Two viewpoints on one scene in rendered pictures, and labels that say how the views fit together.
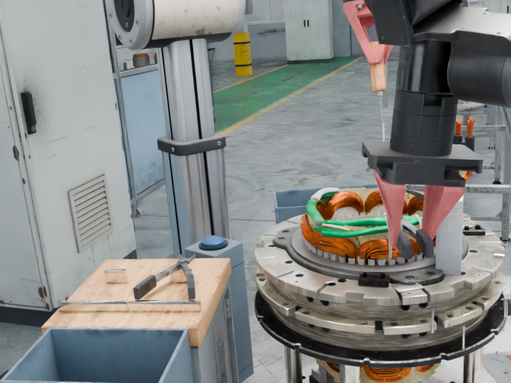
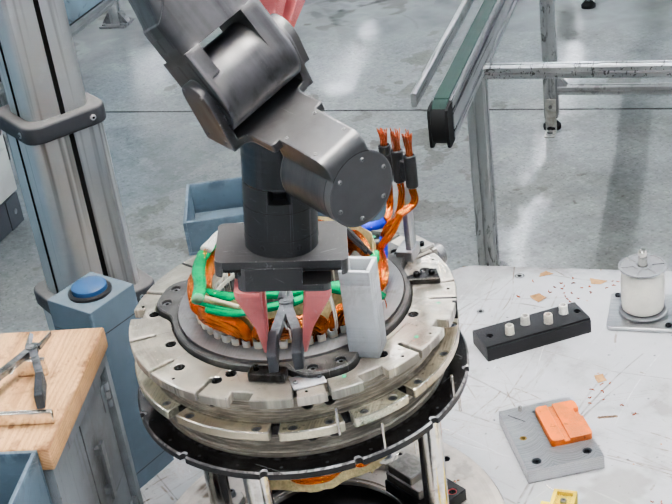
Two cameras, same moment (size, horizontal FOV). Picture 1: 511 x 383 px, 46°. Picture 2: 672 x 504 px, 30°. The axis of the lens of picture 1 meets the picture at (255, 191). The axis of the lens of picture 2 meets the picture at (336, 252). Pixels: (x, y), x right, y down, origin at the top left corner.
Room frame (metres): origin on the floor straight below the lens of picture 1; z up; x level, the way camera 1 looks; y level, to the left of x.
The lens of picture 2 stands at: (-0.31, -0.19, 1.72)
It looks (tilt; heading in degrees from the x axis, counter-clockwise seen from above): 29 degrees down; 359
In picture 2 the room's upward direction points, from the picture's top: 8 degrees counter-clockwise
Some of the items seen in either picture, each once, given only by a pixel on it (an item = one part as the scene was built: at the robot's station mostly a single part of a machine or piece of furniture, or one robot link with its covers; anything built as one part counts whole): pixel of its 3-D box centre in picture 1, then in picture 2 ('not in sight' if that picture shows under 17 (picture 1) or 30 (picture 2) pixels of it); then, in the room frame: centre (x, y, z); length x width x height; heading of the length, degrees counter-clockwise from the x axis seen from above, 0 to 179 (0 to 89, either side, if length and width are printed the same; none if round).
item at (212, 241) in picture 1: (213, 241); (88, 286); (0.93, 0.08, 1.04); 0.04 x 0.04 x 0.01
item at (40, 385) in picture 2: (191, 286); (40, 390); (0.66, 0.09, 1.09); 0.04 x 0.01 x 0.02; 6
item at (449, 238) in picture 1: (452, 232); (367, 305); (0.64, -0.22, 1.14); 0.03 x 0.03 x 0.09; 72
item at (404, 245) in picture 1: (403, 244); (273, 351); (0.53, -0.14, 1.17); 0.04 x 0.01 x 0.02; 177
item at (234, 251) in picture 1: (220, 313); (113, 383); (0.93, 0.08, 0.91); 0.07 x 0.07 x 0.25; 50
